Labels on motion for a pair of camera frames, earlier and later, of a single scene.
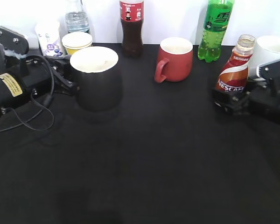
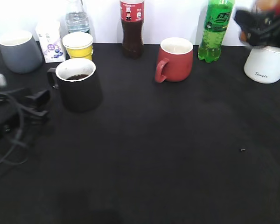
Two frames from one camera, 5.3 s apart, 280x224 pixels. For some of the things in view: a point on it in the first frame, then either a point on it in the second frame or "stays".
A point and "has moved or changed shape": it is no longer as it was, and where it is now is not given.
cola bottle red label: (132, 13) stays
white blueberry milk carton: (48, 33) stays
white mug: (268, 49) stays
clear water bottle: (77, 18) stays
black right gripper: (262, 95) → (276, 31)
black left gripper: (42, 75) → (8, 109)
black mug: (99, 79) has moved or changed shape
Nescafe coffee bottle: (234, 76) → (274, 7)
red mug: (175, 60) stays
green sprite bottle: (217, 16) stays
